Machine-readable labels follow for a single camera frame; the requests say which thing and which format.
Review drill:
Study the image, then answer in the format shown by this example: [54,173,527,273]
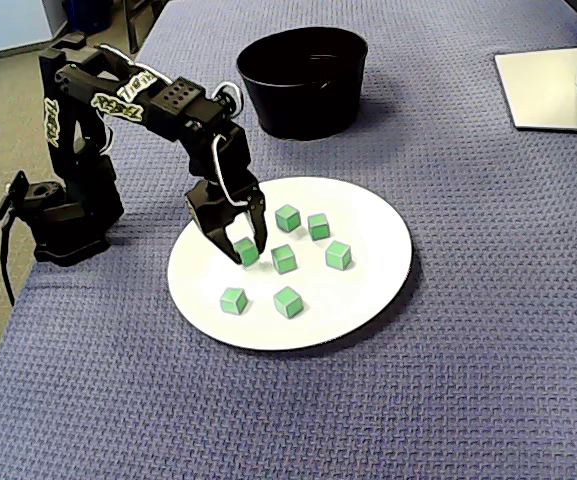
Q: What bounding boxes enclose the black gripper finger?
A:
[241,187,269,258]
[202,221,244,266]

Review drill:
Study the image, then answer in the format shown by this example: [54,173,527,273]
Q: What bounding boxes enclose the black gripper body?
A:
[185,179,261,230]

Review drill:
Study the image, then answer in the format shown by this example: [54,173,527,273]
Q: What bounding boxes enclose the green cube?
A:
[272,285,304,319]
[218,285,250,317]
[274,203,302,233]
[232,237,260,266]
[270,243,298,275]
[307,213,331,241]
[324,240,354,272]

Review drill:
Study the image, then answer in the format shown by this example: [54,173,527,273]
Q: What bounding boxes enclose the white round plate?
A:
[166,175,414,352]

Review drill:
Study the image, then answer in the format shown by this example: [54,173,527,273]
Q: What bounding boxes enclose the black bucket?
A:
[235,27,370,141]

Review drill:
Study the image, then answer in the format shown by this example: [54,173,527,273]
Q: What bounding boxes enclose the blue bin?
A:
[61,0,115,37]

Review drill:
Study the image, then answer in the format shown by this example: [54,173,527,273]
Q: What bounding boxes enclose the blue waffle cloth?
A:
[0,0,577,480]

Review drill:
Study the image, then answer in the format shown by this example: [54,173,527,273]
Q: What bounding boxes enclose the white monitor stand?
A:
[493,22,577,134]

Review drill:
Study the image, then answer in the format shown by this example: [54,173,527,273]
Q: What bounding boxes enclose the white gripper wire loop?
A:
[211,134,262,209]

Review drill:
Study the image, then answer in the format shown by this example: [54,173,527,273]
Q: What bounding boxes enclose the dark chair frame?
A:
[121,0,169,55]

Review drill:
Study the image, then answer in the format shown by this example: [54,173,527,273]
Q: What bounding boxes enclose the black power cable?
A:
[0,219,18,307]

